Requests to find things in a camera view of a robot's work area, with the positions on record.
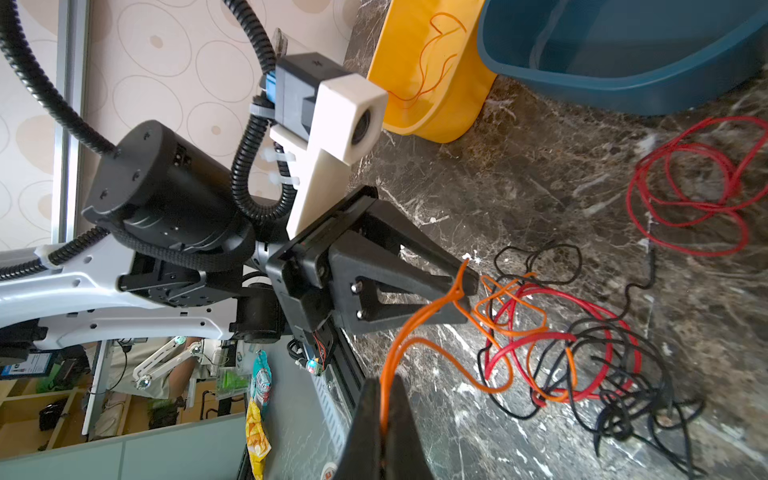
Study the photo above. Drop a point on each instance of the diagonal aluminium rail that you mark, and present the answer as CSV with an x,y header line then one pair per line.
x,y
71,82

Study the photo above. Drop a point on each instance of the left yellow plastic bin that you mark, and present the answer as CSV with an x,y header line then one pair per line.
x,y
427,60

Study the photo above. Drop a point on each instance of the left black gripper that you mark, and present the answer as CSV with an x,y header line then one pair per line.
x,y
379,277

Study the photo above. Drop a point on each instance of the teal plastic bin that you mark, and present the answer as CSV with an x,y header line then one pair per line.
x,y
638,57

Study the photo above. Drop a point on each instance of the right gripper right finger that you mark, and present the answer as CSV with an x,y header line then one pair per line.
x,y
403,457

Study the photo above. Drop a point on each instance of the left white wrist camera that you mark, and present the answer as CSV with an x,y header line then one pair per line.
x,y
326,119

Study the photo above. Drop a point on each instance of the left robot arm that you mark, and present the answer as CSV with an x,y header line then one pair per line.
x,y
178,242

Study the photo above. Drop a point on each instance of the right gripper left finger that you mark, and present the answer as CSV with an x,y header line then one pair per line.
x,y
362,455

